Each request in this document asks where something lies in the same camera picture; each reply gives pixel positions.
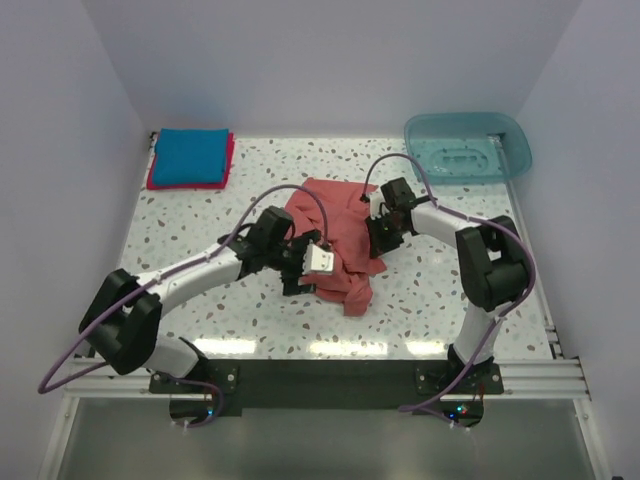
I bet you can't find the folded red t shirt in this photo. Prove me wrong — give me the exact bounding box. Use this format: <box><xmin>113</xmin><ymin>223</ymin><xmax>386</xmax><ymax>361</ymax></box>
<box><xmin>145</xmin><ymin>129</ymin><xmax>237</xmax><ymax>192</ymax></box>

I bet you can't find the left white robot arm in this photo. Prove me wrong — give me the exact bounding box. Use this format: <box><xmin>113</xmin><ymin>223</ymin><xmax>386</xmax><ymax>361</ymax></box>
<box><xmin>79</xmin><ymin>207</ymin><xmax>334</xmax><ymax>392</ymax></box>

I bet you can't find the teal plastic basin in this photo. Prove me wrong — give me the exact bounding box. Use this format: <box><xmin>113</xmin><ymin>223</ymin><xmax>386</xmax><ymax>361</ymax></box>
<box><xmin>404</xmin><ymin>112</ymin><xmax>533</xmax><ymax>185</ymax></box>

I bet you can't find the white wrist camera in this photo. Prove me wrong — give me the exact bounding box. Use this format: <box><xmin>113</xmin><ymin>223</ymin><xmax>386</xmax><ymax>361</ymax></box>
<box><xmin>302</xmin><ymin>243</ymin><xmax>335</xmax><ymax>276</ymax></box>
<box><xmin>360</xmin><ymin>190</ymin><xmax>384</xmax><ymax>208</ymax></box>

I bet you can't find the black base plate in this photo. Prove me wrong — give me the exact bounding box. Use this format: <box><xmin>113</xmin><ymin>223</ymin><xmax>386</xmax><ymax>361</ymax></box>
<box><xmin>149</xmin><ymin>359</ymin><xmax>505</xmax><ymax>425</ymax></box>

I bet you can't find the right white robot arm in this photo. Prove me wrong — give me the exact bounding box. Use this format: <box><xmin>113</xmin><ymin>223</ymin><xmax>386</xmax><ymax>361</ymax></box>
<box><xmin>360</xmin><ymin>178</ymin><xmax>536</xmax><ymax>393</ymax></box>

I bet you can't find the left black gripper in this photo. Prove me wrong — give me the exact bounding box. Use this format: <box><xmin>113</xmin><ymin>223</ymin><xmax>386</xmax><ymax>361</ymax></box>
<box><xmin>265</xmin><ymin>230</ymin><xmax>320</xmax><ymax>295</ymax></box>

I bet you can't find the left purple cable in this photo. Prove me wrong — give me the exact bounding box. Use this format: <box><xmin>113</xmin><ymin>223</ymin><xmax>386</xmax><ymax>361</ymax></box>
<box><xmin>38</xmin><ymin>184</ymin><xmax>331</xmax><ymax>394</ymax></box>

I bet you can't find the purple cable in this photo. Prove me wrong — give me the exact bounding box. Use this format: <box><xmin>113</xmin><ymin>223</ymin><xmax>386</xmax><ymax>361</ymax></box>
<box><xmin>38</xmin><ymin>184</ymin><xmax>331</xmax><ymax>394</ymax></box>
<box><xmin>362</xmin><ymin>152</ymin><xmax>537</xmax><ymax>416</ymax></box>

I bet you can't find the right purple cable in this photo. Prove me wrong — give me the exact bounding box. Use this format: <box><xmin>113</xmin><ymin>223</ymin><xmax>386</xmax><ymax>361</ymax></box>
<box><xmin>362</xmin><ymin>152</ymin><xmax>537</xmax><ymax>416</ymax></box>

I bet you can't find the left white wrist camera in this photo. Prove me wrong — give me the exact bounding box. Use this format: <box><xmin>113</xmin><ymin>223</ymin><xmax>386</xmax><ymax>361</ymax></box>
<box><xmin>302</xmin><ymin>243</ymin><xmax>335</xmax><ymax>276</ymax></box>

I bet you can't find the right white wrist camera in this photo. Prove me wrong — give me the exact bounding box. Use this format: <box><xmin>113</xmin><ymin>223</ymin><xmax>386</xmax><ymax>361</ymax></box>
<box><xmin>360</xmin><ymin>190</ymin><xmax>384</xmax><ymax>208</ymax></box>

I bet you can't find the salmon pink t shirt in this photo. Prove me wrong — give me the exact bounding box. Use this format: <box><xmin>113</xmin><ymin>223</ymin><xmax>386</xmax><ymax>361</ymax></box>
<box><xmin>285</xmin><ymin>178</ymin><xmax>387</xmax><ymax>317</ymax></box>

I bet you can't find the folded blue t shirt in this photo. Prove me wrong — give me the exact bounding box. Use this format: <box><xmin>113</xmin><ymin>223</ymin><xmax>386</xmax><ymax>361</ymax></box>
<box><xmin>151</xmin><ymin>128</ymin><xmax>232</xmax><ymax>187</ymax></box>

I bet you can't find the aluminium frame rail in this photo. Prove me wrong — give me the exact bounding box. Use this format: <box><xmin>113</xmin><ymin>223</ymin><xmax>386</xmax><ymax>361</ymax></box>
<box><xmin>62</xmin><ymin>324</ymin><xmax>591</xmax><ymax>399</ymax></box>

